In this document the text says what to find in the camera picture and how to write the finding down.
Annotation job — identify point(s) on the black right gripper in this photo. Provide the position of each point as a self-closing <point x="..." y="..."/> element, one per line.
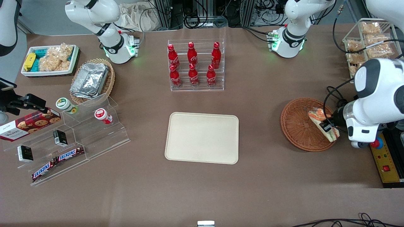
<point x="19" y="103"/>

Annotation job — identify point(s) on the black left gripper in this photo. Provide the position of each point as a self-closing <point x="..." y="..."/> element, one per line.
<point x="337" y="119"/>

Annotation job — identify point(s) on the triangle sandwich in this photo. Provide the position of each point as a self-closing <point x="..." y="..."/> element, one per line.
<point x="317" y="115"/>

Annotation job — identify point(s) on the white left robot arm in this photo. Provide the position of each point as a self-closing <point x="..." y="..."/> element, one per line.
<point x="296" y="19"/>

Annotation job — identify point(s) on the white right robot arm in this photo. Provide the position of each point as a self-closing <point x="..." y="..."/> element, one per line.
<point x="110" y="19"/>

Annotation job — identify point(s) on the brown wicker basket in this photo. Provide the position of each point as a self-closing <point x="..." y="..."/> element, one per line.
<point x="296" y="126"/>

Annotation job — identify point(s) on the light wicker basket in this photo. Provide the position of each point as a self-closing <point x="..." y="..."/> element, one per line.
<point x="110" y="82"/>

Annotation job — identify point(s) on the beige plastic tray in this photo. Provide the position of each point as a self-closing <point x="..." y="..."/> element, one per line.
<point x="202" y="138"/>

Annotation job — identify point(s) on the red cookie box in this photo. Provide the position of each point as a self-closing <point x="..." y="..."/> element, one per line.
<point x="28" y="126"/>

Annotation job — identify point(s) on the green lid cup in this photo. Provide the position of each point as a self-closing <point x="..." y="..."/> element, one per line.
<point x="63" y="103"/>

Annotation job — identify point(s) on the white rectangular bin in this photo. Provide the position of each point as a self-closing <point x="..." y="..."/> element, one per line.
<point x="50" y="73"/>

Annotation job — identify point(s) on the teal snack packet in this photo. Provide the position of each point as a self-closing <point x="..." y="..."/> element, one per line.
<point x="35" y="65"/>
<point x="41" y="53"/>

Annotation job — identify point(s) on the yellow snack packet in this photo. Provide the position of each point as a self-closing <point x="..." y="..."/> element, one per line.
<point x="29" y="61"/>

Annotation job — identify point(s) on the small black box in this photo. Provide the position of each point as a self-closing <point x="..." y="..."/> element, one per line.
<point x="25" y="153"/>
<point x="60" y="137"/>

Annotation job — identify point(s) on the clear bag rice crackers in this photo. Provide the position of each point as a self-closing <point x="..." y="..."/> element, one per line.
<point x="55" y="58"/>

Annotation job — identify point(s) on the red emergency stop button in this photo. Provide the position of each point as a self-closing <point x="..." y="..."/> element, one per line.
<point x="378" y="144"/>

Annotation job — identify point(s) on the stacked aluminium foil trays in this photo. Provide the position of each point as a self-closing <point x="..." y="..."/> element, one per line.
<point x="90" y="80"/>

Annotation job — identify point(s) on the snickers chocolate bar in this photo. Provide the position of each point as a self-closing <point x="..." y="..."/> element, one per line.
<point x="44" y="170"/>
<point x="70" y="154"/>

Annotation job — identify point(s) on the yellow black control box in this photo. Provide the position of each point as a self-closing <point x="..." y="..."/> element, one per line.
<point x="383" y="164"/>

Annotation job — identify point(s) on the red lid cup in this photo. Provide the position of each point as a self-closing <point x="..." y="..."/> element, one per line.
<point x="101" y="114"/>

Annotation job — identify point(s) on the clear acrylic step display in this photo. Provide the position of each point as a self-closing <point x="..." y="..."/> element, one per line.
<point x="94" y="138"/>

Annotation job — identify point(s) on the clear bag fried snacks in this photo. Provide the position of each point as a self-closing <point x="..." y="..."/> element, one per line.
<point x="371" y="27"/>
<point x="355" y="59"/>
<point x="378" y="47"/>
<point x="354" y="46"/>

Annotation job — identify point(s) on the red cola bottle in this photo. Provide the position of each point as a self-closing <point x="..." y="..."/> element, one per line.
<point x="173" y="58"/>
<point x="193" y="77"/>
<point x="192" y="55"/>
<point x="175" y="78"/>
<point x="211" y="77"/>
<point x="216" y="56"/>

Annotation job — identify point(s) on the beige cloth bag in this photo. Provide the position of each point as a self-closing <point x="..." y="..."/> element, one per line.
<point x="135" y="17"/>

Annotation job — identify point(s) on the clear acrylic bottle rack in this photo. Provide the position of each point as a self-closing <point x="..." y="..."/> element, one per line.
<point x="203" y="63"/>

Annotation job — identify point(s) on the aluminium frame post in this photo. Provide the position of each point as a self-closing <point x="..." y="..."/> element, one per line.
<point x="247" y="12"/>
<point x="162" y="14"/>

